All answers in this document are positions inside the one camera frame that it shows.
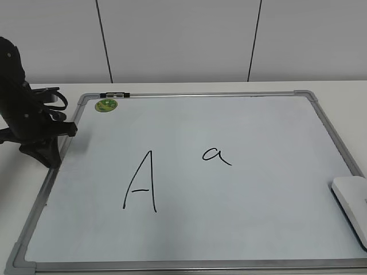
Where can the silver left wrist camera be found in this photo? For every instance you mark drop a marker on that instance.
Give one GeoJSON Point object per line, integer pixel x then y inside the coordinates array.
{"type": "Point", "coordinates": [46, 95]}

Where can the green round magnet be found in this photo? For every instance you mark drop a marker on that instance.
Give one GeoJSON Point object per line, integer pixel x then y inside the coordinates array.
{"type": "Point", "coordinates": [106, 105]}

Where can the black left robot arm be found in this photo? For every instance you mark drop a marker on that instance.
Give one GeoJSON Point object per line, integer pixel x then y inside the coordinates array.
{"type": "Point", "coordinates": [16, 93]}

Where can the aluminium framed whiteboard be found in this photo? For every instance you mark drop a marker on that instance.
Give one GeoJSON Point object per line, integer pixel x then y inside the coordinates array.
{"type": "Point", "coordinates": [199, 182]}

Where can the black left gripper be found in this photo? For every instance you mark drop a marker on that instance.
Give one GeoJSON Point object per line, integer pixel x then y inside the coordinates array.
{"type": "Point", "coordinates": [38, 128]}

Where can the white whiteboard eraser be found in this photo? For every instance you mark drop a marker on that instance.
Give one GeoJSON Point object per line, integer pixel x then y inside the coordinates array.
{"type": "Point", "coordinates": [349, 196]}

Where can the black marker pen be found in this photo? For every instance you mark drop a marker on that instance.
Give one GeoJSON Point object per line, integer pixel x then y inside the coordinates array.
{"type": "Point", "coordinates": [114, 95]}

